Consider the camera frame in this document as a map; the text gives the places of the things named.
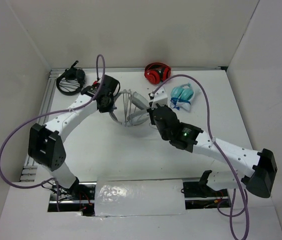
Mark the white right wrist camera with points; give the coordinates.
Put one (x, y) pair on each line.
(158, 98)

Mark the white foil cover plate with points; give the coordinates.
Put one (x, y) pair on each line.
(139, 198)

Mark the red black headphones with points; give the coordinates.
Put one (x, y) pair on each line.
(157, 72)

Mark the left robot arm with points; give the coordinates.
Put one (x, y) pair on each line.
(46, 142)

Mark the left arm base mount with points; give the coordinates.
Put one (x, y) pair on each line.
(83, 201)

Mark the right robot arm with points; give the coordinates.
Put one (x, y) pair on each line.
(256, 170)

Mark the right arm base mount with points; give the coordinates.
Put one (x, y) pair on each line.
(197, 194)

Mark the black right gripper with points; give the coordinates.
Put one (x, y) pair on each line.
(150, 110)

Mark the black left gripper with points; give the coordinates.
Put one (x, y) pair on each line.
(109, 108)

